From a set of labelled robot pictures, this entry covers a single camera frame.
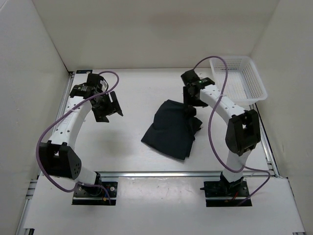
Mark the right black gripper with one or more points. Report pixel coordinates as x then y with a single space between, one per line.
187 101

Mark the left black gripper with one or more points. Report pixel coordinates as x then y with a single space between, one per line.
113 107

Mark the dark navy shorts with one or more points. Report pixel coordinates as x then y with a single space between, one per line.
173 130

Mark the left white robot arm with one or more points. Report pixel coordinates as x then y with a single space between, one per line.
55 150

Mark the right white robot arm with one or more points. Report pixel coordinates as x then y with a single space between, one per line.
243 128

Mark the small blue label sticker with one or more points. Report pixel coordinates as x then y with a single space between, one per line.
83 71

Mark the white plastic perforated basket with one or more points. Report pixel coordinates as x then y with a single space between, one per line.
244 85

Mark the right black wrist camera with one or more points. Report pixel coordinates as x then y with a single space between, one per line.
189 77

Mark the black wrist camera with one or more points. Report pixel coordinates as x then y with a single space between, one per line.
97 81
189 77

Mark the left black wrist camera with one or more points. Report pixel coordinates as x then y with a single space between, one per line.
97 81

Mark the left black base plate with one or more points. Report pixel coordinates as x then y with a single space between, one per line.
94 196

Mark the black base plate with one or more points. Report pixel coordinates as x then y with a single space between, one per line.
94 196
218 195

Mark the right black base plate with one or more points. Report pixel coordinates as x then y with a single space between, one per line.
218 195

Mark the aluminium frame rail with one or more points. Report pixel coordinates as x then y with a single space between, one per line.
20 230

